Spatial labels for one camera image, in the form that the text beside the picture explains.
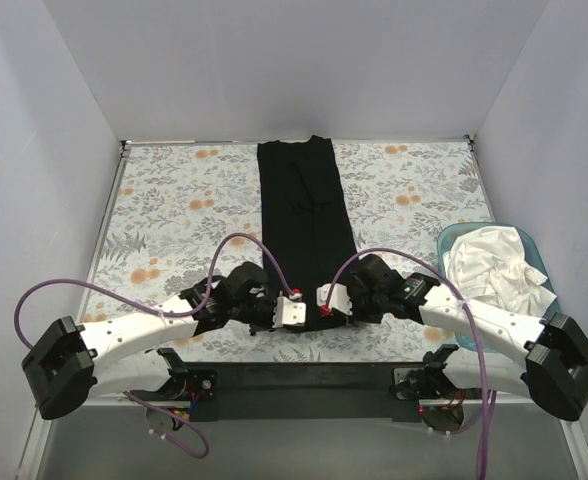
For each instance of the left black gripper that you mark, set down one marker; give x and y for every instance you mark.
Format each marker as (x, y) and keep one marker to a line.
(265, 314)

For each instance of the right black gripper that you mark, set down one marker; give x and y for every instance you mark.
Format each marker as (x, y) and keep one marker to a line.
(357, 310)

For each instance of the black t shirt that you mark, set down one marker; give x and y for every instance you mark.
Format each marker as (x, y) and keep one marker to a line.
(304, 219)

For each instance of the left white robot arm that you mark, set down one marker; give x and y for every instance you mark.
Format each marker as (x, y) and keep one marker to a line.
(71, 363)

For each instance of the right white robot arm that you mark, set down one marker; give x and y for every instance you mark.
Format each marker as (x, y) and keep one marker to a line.
(543, 359)

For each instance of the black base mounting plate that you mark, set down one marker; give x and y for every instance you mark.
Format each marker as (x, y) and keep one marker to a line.
(305, 391)

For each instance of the floral patterned table mat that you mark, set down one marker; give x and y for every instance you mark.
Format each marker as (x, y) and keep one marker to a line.
(180, 210)

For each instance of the white t shirt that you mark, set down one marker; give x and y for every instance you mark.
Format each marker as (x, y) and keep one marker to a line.
(499, 270)

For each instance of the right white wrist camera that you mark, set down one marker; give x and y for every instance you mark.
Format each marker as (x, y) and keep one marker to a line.
(334, 299)

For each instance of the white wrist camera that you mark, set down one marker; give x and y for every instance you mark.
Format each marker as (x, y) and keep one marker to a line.
(334, 299)
(289, 311)

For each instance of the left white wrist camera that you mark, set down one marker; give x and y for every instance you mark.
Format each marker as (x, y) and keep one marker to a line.
(289, 311)

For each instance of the aluminium frame rail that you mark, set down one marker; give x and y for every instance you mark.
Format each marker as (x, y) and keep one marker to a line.
(110, 439)

